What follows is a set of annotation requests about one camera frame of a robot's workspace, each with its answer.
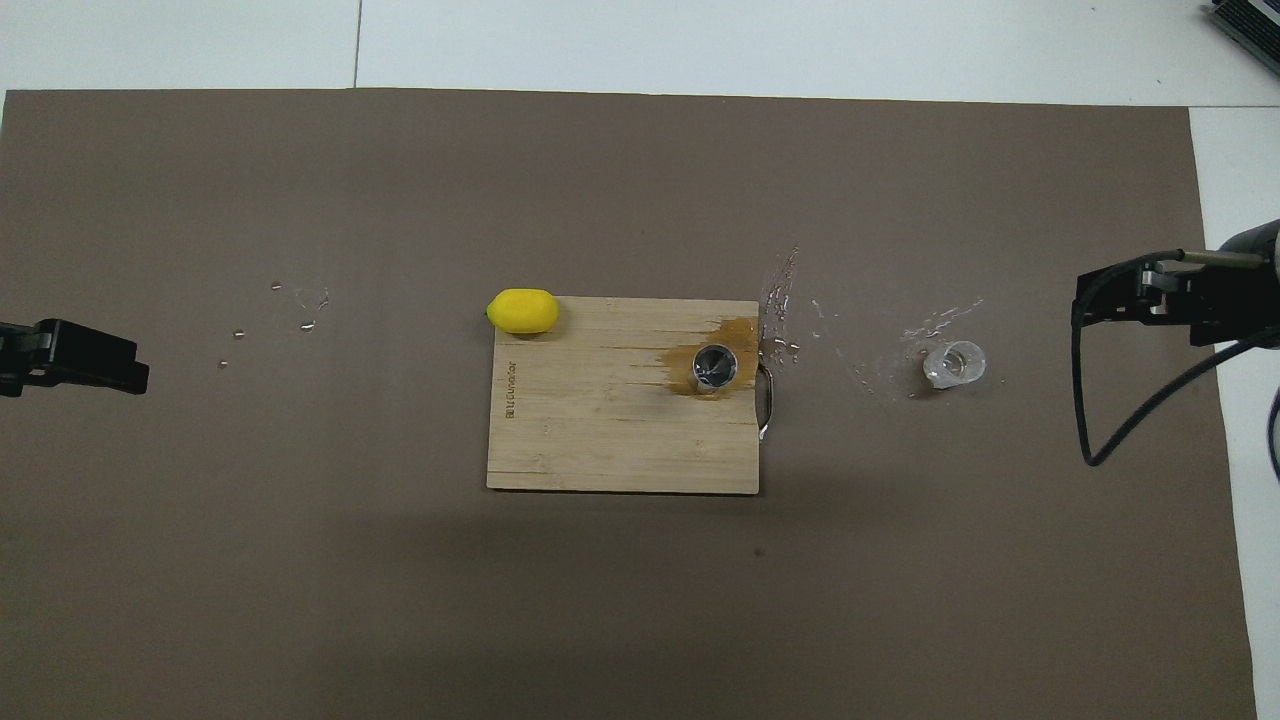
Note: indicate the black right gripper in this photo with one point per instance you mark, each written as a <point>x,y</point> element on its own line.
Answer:
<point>1220,290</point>

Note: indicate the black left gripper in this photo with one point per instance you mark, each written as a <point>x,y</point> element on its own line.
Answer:
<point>20,345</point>

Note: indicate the small clear glass cup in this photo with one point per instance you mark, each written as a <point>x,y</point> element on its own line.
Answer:
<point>955,364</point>

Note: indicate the steel double jigger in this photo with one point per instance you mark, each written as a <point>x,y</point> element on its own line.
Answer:
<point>716,368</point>

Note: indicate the dark grey ribbed device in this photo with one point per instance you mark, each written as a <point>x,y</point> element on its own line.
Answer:
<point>1250,25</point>

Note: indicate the brown table mat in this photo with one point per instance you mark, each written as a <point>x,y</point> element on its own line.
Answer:
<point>400,600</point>

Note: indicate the yellow lemon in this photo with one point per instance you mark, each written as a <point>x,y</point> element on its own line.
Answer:
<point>522,311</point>

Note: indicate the bamboo cutting board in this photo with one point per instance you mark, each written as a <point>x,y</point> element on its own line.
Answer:
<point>600,420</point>

